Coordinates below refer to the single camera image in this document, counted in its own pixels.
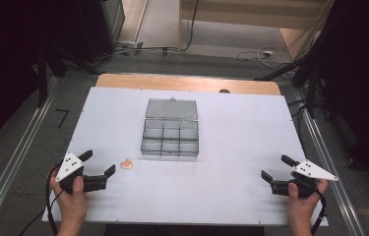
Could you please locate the light wooden cabinet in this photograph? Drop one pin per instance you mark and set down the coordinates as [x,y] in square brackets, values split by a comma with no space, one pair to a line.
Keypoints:
[254,13]

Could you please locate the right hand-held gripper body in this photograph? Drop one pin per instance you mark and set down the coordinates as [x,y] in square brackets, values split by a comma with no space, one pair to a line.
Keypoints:
[306,177]

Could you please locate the black curtain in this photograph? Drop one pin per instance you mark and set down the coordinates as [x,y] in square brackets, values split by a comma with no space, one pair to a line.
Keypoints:
[362,82]
[5,65]

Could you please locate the wooden table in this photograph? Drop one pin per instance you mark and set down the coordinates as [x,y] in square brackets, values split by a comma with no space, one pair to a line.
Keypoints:
[185,83]

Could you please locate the small pale pink object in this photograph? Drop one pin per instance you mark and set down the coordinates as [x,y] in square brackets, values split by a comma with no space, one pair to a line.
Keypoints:
[127,164]

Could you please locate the person's left hand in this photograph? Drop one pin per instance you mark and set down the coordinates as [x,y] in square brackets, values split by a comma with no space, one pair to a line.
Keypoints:
[72,203]

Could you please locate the aluminium floor rail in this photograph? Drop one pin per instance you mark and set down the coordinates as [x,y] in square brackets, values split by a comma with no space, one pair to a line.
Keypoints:
[333,164]
[11,167]

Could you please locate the clear plastic compartment box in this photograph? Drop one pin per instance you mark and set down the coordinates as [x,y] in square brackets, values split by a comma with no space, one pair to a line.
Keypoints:
[170,134]

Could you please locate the black metal stand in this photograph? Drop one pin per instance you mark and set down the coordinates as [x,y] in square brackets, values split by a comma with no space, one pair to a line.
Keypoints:
[42,78]
[303,65]

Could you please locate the person's right hand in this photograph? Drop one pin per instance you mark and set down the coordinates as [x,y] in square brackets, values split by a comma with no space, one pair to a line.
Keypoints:
[301,208]

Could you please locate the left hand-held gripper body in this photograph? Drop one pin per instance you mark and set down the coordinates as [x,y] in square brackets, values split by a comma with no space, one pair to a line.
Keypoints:
[69,167]

